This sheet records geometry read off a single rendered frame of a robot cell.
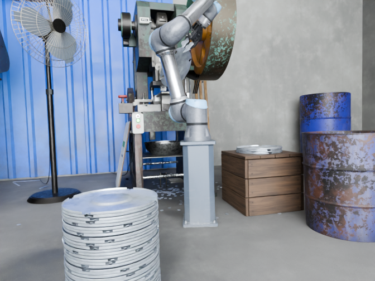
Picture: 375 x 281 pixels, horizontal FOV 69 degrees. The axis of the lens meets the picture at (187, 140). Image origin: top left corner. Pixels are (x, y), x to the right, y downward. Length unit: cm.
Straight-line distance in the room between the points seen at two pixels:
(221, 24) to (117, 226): 162
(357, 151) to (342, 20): 373
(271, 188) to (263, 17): 291
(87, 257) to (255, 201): 107
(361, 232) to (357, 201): 14
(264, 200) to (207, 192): 38
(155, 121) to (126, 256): 130
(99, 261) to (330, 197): 103
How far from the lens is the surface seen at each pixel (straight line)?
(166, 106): 205
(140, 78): 241
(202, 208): 147
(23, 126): 345
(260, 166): 162
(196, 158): 142
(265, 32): 411
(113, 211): 77
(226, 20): 209
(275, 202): 172
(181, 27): 148
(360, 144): 137
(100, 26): 352
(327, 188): 141
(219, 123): 360
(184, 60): 196
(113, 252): 81
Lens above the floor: 53
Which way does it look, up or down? 3 degrees down
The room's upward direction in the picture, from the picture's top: 2 degrees counter-clockwise
